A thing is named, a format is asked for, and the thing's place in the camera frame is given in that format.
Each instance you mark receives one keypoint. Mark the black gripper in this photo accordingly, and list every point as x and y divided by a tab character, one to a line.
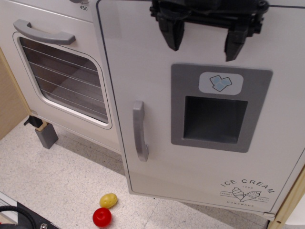
240	17

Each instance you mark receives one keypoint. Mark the white toy fridge door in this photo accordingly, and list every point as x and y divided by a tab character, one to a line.
139	66

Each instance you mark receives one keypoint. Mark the grey ice dispenser panel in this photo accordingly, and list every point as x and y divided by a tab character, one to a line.
216	107

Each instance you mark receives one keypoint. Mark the white toy kitchen cabinet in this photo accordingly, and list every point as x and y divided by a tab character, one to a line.
203	99

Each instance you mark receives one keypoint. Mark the grey oven temperature knob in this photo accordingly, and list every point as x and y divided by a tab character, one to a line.
80	1

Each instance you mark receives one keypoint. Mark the white toy oven door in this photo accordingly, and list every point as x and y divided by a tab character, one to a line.
62	84

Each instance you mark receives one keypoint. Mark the grey kitchen leg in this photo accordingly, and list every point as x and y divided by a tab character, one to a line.
47	136

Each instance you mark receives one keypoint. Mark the black clamp on leg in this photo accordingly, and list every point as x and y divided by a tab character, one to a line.
34	121

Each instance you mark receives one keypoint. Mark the yellow toy potato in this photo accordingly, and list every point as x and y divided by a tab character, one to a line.
108	200

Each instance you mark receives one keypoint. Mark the light wooden left panel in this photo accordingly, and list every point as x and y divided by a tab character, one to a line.
13	107

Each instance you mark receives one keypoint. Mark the red toy tomato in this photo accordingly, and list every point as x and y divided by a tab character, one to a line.
102	217

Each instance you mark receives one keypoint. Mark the grey fridge door handle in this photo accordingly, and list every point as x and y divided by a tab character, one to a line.
138	129

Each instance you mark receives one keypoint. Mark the grey oven door handle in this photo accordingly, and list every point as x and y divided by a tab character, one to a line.
61	38

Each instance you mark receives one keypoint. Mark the light wooden side post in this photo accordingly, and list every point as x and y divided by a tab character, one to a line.
289	204

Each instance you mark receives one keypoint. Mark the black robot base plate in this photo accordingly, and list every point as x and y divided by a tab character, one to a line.
41	222

